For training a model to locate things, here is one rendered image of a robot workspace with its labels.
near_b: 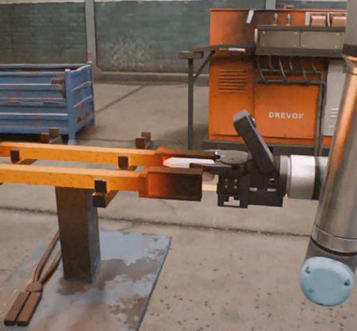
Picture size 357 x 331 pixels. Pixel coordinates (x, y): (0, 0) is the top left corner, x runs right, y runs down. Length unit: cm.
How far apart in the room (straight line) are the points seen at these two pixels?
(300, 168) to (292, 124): 320
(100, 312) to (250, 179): 36
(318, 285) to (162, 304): 137
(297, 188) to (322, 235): 12
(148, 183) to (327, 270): 28
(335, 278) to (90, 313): 43
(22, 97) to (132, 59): 415
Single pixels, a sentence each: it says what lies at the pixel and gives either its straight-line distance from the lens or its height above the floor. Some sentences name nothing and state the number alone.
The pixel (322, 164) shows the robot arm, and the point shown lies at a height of 96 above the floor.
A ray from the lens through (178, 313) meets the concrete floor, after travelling 193.
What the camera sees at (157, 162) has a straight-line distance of 76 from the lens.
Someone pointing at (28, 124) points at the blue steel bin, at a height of 19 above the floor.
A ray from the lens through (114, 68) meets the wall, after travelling 841.
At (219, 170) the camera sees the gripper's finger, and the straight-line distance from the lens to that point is 72.
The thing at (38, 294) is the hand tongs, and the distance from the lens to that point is 89.
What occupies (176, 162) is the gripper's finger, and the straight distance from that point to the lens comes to 75.
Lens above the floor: 119
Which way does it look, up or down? 18 degrees down
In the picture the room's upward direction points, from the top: straight up
